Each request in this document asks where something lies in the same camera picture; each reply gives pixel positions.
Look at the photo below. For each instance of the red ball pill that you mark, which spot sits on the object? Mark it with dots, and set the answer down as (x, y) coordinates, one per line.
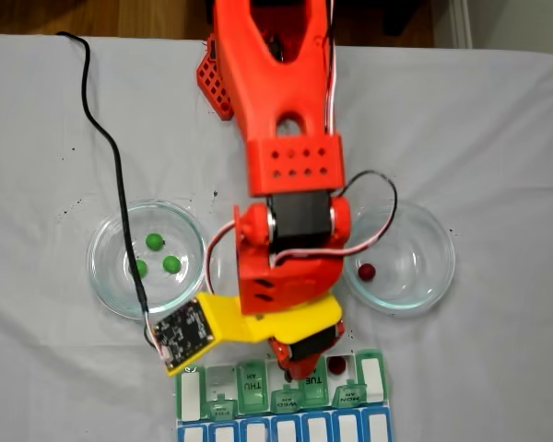
(337, 365)
(367, 271)

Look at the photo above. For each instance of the weekly pill organizer box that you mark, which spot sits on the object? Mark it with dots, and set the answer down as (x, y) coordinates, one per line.
(251, 387)

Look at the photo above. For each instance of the green ball pill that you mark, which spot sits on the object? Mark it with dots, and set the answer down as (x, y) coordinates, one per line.
(155, 241)
(171, 264)
(142, 268)

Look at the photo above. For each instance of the glass bowl with embossed logo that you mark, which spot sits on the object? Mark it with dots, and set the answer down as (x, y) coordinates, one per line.
(419, 285)

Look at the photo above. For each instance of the clear glass bowl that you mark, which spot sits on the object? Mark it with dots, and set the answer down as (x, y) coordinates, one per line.
(106, 285)

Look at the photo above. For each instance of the white table cover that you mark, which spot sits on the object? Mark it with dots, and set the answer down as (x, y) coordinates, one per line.
(50, 138)

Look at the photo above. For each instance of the camera board on yellow mount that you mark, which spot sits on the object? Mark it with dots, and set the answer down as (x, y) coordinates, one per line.
(184, 331)

